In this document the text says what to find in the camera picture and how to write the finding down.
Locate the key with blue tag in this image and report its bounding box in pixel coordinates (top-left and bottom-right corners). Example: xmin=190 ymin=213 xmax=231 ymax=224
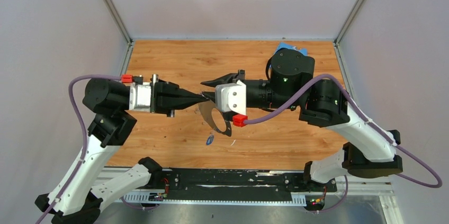
xmin=205 ymin=135 xmax=214 ymax=145

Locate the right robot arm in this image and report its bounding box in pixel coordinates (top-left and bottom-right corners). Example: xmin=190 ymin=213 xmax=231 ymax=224
xmin=203 ymin=46 xmax=403 ymax=191

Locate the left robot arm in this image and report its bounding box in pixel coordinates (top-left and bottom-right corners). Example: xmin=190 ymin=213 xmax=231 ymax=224
xmin=35 ymin=74 xmax=206 ymax=223

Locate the folded blue cloth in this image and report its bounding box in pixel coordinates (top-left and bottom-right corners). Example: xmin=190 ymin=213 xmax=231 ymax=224
xmin=274 ymin=42 xmax=308 ymax=56

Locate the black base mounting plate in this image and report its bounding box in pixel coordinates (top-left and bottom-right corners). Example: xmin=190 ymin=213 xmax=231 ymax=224
xmin=142 ymin=168 xmax=337 ymax=202

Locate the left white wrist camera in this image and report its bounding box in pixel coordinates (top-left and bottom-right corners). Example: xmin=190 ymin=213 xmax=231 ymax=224
xmin=129 ymin=76 xmax=152 ymax=112

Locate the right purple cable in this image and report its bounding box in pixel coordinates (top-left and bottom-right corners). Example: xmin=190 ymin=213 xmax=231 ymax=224
xmin=232 ymin=73 xmax=443 ymax=189

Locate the purple cable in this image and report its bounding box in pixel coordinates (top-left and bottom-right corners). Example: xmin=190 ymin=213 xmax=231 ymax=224
xmin=34 ymin=74 xmax=134 ymax=224
xmin=232 ymin=73 xmax=443 ymax=189

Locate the white slotted cable duct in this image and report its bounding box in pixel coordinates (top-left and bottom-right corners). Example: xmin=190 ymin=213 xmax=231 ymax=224
xmin=86 ymin=192 xmax=307 ymax=206

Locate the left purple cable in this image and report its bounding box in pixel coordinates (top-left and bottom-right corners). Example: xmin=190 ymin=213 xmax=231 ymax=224
xmin=34 ymin=74 xmax=134 ymax=224

